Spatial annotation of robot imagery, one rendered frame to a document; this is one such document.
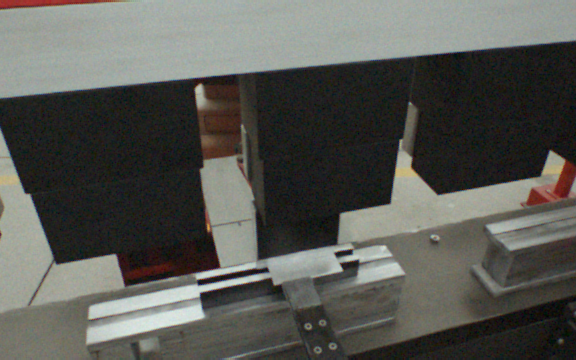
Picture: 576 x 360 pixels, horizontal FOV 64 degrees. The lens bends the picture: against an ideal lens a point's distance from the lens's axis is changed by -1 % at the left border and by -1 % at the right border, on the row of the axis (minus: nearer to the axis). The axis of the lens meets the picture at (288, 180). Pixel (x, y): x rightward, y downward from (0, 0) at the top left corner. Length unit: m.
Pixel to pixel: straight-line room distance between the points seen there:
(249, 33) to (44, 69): 0.15
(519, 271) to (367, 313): 0.24
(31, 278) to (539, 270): 1.93
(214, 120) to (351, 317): 0.77
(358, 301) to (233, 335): 0.17
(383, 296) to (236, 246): 0.20
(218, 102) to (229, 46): 0.89
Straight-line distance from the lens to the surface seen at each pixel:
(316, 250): 0.57
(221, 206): 0.67
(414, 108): 0.56
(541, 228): 0.77
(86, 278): 2.14
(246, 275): 0.58
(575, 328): 0.84
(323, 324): 0.51
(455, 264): 0.80
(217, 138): 1.28
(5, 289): 2.24
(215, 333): 0.59
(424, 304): 0.73
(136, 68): 0.38
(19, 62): 0.39
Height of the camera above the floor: 1.40
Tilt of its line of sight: 33 degrees down
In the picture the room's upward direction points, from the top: straight up
